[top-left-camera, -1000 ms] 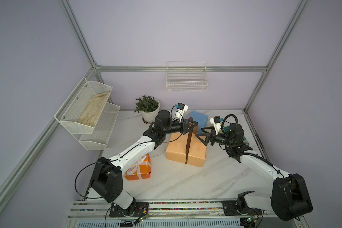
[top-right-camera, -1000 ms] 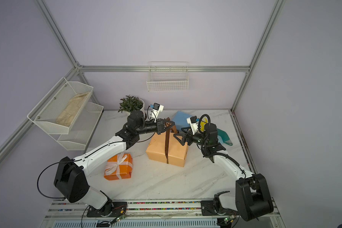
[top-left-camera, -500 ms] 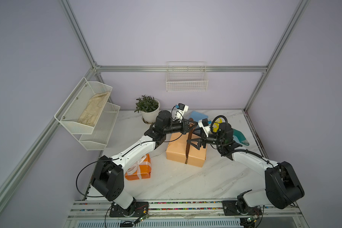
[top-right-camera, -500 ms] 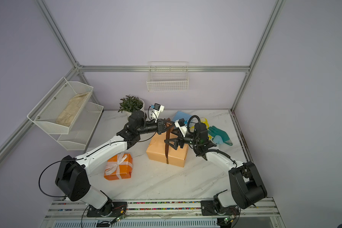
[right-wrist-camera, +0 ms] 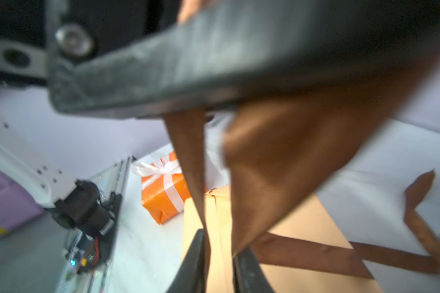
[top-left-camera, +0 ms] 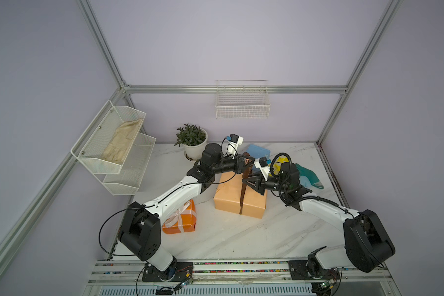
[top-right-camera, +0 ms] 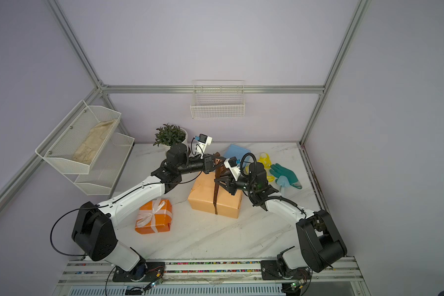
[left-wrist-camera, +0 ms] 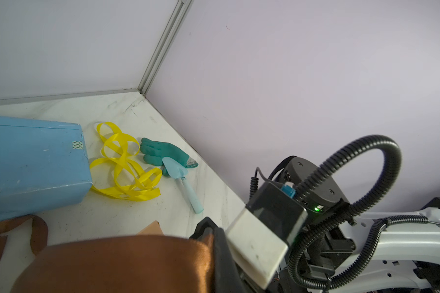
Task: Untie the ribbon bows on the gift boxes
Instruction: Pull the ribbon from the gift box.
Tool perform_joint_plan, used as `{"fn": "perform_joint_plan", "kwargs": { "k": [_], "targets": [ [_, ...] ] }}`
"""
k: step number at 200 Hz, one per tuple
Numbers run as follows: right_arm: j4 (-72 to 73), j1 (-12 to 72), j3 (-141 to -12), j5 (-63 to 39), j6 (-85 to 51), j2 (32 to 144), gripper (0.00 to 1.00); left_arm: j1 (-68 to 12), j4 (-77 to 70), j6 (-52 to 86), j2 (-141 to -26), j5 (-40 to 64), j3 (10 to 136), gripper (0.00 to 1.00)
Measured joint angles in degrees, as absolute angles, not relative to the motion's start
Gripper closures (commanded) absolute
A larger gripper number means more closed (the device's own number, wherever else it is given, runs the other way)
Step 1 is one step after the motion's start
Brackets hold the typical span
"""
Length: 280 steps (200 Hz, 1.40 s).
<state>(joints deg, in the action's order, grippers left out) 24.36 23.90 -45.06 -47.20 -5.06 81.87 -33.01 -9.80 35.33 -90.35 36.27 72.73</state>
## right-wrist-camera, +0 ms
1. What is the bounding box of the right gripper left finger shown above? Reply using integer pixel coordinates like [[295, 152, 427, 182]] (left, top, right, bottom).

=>
[[166, 229, 206, 293]]

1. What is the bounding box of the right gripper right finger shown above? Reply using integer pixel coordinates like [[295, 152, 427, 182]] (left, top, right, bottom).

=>
[[233, 247, 275, 293]]

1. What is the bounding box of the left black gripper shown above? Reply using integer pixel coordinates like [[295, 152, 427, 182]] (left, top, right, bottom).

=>
[[0, 1, 182, 87]]

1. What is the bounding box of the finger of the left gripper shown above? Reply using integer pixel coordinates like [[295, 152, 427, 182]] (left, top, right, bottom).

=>
[[47, 1, 440, 119]]

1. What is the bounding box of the tan gift box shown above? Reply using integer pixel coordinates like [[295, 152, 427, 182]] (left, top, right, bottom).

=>
[[182, 186, 382, 293]]

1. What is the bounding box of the brown ribbon bow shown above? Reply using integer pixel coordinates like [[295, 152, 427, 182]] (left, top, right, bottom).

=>
[[163, 62, 440, 281]]

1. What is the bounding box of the orange gift box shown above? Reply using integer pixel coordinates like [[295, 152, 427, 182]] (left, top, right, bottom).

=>
[[141, 151, 208, 226]]

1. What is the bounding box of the white ribbon bow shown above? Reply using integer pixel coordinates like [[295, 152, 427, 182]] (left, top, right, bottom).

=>
[[131, 153, 186, 214]]

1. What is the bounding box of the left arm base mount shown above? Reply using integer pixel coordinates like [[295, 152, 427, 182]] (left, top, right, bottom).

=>
[[56, 157, 133, 275]]

